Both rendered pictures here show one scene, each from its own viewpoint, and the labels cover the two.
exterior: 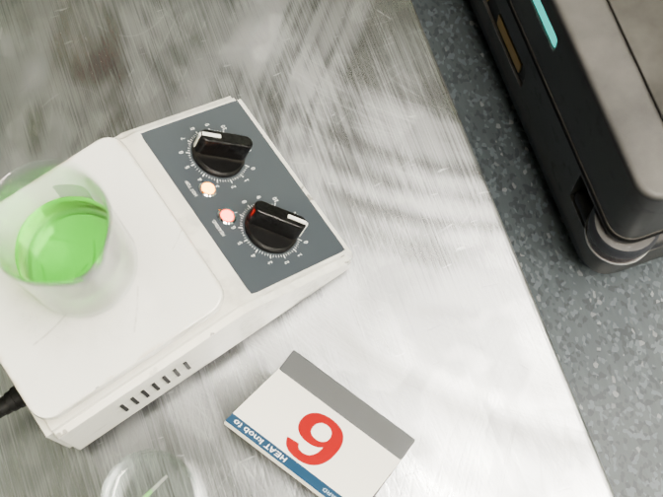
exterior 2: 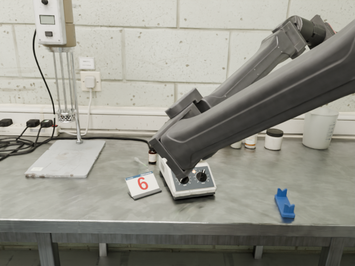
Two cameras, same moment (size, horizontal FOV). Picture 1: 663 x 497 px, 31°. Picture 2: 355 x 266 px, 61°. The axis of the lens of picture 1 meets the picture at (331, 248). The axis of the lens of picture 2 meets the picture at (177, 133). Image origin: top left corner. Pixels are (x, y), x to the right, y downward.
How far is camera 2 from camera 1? 0.85 m
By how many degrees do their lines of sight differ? 74
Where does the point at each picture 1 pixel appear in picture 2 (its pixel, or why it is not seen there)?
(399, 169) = (193, 211)
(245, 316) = (167, 170)
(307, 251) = (177, 183)
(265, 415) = (150, 178)
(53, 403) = not seen: hidden behind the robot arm
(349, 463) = (135, 186)
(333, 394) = (150, 192)
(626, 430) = not seen: outside the picture
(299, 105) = (214, 202)
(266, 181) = (194, 183)
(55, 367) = not seen: hidden behind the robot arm
